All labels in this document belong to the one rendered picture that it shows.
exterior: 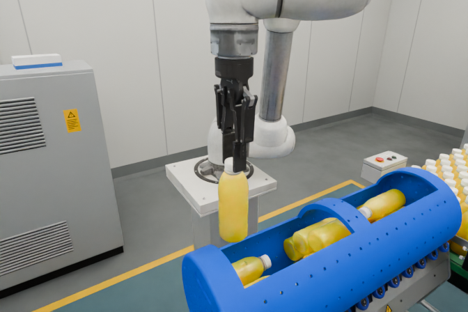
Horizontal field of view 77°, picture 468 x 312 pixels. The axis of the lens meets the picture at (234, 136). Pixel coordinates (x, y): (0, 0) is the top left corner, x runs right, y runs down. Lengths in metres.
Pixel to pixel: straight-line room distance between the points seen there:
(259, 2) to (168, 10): 2.96
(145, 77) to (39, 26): 1.03
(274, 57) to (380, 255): 0.73
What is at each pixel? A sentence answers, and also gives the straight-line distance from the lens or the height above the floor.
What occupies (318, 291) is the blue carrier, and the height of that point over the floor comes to 1.16.
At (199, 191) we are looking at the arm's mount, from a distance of 1.26.
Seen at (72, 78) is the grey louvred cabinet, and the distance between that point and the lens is 2.01.
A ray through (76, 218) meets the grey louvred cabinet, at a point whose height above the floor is 0.46.
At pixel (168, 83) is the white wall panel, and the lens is 3.51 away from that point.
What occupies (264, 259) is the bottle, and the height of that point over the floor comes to 1.07.
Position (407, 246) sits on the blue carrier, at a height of 1.14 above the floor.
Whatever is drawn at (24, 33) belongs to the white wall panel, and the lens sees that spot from 3.25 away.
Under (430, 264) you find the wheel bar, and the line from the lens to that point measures 1.32.
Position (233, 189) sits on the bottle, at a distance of 0.64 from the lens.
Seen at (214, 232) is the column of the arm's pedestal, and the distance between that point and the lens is 1.44.
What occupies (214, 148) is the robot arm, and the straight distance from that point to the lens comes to 1.32.
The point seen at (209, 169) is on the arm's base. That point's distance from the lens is 1.36.
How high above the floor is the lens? 1.73
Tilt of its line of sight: 22 degrees down
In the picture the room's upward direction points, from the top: straight up
